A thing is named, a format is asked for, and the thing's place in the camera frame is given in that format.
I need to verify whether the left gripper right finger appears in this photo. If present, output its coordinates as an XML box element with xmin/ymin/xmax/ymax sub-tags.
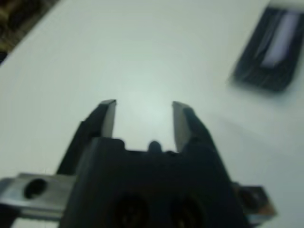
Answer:
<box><xmin>172</xmin><ymin>101</ymin><xmax>235</xmax><ymax>183</ymax></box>

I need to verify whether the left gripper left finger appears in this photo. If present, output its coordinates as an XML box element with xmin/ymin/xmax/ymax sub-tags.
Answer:
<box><xmin>57</xmin><ymin>99</ymin><xmax>117</xmax><ymax>175</ymax></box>

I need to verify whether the black box lid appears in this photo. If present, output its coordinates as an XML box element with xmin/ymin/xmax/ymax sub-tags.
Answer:
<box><xmin>229</xmin><ymin>6</ymin><xmax>304</xmax><ymax>93</ymax></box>

